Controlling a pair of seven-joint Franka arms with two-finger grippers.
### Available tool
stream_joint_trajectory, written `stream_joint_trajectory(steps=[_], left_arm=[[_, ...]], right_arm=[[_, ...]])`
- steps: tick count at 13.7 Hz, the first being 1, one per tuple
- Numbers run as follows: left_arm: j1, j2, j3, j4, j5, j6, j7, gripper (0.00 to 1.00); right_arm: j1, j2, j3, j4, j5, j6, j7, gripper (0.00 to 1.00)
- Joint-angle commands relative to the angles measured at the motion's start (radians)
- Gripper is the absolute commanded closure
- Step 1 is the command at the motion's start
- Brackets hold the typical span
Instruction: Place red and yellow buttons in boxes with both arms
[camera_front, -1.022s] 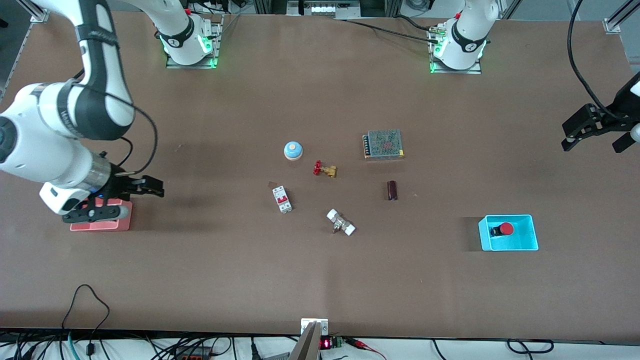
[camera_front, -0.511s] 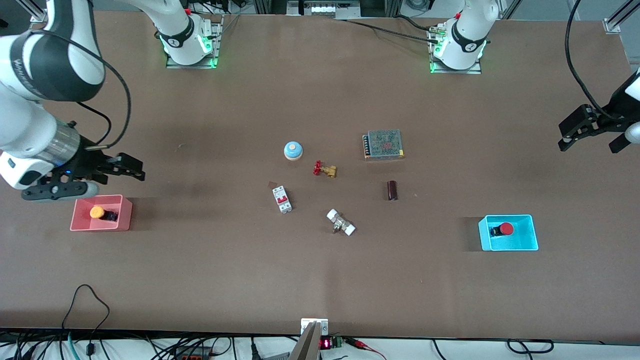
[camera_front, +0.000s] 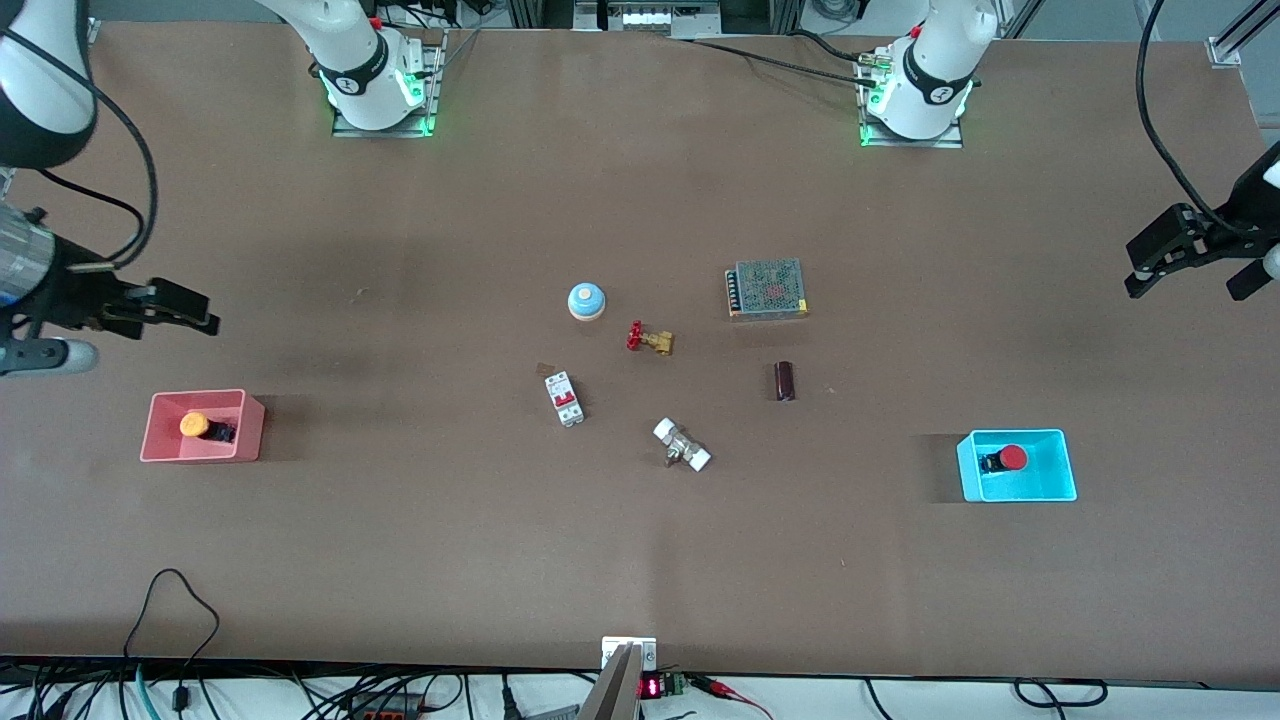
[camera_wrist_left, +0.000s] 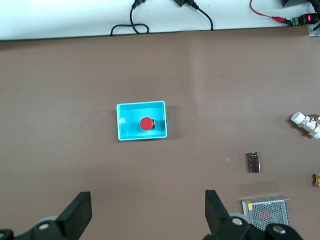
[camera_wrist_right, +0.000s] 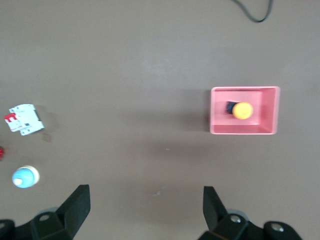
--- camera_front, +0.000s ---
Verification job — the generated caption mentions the cyan plastic box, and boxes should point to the cyan plastic box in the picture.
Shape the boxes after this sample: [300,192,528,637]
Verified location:
[957,429,1079,503]

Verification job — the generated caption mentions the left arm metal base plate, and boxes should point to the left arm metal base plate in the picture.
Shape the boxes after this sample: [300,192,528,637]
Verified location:
[857,45,967,150]

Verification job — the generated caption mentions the pink plastic box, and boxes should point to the pink plastic box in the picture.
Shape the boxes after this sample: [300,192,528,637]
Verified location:
[140,389,266,464]

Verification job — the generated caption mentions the aluminium frame post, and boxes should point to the aluminium frame post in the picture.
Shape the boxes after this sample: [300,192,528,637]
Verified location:
[1205,0,1280,68]

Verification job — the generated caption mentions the grey metal camera bar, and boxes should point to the grey metal camera bar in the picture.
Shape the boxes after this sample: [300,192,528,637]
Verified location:
[577,644,642,720]

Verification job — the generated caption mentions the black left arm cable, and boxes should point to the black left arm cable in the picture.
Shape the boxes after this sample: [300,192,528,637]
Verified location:
[1137,0,1246,239]

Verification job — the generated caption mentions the looped thin black cable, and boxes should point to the looped thin black cable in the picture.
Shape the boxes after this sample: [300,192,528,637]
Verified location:
[123,568,222,713]

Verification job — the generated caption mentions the metal mesh power supply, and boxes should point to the metal mesh power supply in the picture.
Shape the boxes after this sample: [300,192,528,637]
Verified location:
[725,258,810,322]

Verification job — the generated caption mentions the white circuit breaker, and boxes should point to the white circuit breaker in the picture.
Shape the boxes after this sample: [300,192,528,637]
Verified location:
[544,371,587,428]

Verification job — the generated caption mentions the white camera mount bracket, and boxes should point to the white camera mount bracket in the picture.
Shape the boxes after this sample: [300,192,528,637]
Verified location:
[601,636,659,672]

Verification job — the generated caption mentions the black cable to arm base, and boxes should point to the black cable to arm base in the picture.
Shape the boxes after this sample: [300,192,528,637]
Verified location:
[672,28,881,89]

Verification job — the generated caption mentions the coiled black cable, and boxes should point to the coiled black cable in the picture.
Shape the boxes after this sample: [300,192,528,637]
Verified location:
[1013,677,1109,710]

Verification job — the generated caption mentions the red clip lead wire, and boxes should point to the red clip lead wire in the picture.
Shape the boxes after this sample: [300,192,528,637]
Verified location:
[690,675,776,720]

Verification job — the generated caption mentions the metal fitting white caps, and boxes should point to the metal fitting white caps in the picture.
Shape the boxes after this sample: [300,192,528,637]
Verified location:
[653,417,712,473]

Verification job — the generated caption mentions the yellow mushroom push button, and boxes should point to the yellow mushroom push button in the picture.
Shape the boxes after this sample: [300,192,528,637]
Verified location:
[179,411,238,446]

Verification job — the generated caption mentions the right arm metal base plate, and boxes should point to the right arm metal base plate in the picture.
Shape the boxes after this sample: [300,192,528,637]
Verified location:
[332,28,446,139]

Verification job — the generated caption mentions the rack device white lights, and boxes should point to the rack device white lights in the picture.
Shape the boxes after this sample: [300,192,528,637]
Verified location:
[572,0,723,39]

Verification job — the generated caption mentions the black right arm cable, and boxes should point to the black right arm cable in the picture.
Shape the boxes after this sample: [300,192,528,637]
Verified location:
[0,28,160,269]

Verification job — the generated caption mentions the brass valve red handle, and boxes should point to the brass valve red handle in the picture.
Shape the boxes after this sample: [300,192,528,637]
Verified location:
[626,320,676,357]

